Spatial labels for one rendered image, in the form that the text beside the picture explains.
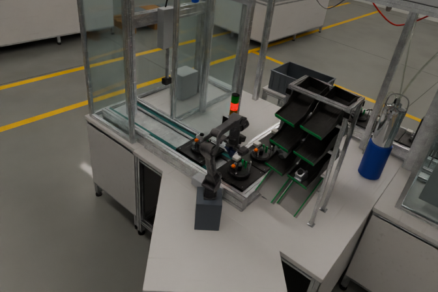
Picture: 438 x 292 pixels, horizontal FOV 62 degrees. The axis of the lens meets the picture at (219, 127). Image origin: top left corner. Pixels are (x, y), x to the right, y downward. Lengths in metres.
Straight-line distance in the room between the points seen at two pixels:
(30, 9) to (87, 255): 4.52
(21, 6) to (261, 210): 5.31
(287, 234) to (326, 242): 0.22
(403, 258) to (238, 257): 1.18
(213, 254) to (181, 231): 0.23
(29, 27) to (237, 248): 5.48
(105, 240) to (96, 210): 0.36
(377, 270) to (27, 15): 5.92
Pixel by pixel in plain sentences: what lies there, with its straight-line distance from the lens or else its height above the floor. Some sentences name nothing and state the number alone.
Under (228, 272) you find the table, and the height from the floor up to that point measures 0.86.
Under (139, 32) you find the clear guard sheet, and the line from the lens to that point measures 3.12.
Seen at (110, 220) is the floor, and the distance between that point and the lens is 3.38.
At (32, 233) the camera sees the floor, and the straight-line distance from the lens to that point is 3.43.
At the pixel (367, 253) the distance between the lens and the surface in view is 2.85.
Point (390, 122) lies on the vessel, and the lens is 2.59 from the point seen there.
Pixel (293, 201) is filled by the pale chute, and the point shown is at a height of 1.04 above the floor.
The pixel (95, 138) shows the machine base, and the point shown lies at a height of 0.70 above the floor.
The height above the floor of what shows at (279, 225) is 0.86.
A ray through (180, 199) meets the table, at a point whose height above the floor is 0.86.
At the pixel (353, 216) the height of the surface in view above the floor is 0.86.
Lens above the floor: 2.45
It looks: 32 degrees down
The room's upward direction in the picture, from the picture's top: 7 degrees clockwise
